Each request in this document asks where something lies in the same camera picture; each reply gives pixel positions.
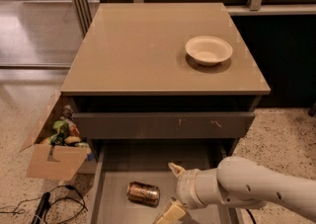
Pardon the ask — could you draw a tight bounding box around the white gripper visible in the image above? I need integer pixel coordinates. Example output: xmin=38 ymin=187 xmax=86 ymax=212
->
xmin=154 ymin=162 xmax=206 ymax=224

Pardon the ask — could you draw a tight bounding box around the orange soda can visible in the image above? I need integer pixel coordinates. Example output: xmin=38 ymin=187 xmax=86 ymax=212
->
xmin=126 ymin=182 xmax=160 ymax=207

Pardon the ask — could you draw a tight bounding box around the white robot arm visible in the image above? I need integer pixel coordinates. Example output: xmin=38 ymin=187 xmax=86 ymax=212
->
xmin=153 ymin=156 xmax=316 ymax=224

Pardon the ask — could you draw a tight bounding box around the grey top drawer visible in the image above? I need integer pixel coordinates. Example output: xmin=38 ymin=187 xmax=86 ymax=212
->
xmin=73 ymin=112 xmax=255 ymax=139

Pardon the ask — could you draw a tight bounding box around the open grey middle drawer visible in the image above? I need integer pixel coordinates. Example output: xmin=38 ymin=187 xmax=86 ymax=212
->
xmin=87 ymin=144 xmax=225 ymax=224

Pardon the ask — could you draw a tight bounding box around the grey drawer cabinet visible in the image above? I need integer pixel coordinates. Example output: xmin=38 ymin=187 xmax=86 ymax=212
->
xmin=60 ymin=2 xmax=272 ymax=224

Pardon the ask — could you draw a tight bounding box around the open cardboard box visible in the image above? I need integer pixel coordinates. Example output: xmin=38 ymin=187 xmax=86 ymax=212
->
xmin=19 ymin=90 xmax=98 ymax=182

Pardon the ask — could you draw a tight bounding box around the green snack bag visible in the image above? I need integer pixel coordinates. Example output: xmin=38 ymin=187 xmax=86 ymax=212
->
xmin=53 ymin=120 xmax=69 ymax=139

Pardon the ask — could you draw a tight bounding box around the black handheld device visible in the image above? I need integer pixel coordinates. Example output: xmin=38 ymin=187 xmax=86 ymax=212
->
xmin=31 ymin=192 xmax=50 ymax=224

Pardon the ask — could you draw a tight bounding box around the white paper bowl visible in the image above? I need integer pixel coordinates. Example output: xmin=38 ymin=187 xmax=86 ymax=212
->
xmin=185 ymin=36 xmax=233 ymax=66

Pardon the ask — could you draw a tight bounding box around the black cable right floor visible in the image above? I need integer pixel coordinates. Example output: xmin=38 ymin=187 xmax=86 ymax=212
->
xmin=246 ymin=208 xmax=258 ymax=224

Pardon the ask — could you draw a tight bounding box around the black cable on floor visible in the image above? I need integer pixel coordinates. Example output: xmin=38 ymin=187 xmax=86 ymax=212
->
xmin=0 ymin=185 xmax=89 ymax=224

